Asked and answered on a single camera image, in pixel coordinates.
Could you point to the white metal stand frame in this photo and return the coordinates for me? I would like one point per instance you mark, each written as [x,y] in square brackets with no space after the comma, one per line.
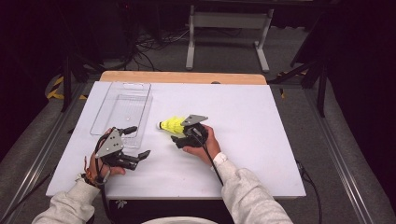
[230,20]

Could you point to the black metal stand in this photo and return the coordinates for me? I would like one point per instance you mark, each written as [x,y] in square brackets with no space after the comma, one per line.
[66,84]
[321,87]

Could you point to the person's dark clothing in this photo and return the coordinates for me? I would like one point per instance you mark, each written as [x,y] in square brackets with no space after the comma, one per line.
[168,210]

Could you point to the clear plastic container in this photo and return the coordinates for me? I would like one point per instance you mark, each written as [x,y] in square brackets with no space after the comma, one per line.
[124,102]

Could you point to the person's right hand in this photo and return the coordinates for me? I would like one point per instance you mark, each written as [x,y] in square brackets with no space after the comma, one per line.
[211,147]

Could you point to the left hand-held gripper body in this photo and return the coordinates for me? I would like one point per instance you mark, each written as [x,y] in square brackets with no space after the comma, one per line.
[110,146]

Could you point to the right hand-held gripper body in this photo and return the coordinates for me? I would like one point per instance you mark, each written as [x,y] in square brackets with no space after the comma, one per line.
[194,137]

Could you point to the wooden table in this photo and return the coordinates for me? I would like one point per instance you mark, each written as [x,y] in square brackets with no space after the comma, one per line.
[186,77]

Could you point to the person's left hand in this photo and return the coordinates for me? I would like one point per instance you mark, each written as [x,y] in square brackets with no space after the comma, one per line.
[96,171]

